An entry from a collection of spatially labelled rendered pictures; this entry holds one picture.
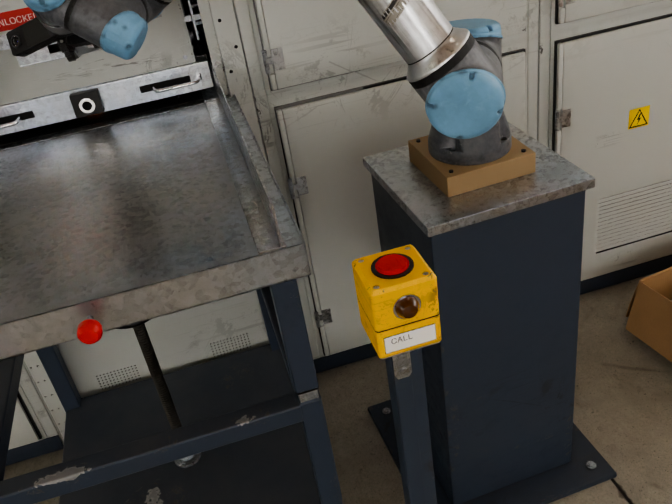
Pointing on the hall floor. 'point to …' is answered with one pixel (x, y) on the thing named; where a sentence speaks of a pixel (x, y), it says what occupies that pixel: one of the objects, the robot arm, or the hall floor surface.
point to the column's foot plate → (568, 481)
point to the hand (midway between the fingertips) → (73, 48)
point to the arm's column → (499, 340)
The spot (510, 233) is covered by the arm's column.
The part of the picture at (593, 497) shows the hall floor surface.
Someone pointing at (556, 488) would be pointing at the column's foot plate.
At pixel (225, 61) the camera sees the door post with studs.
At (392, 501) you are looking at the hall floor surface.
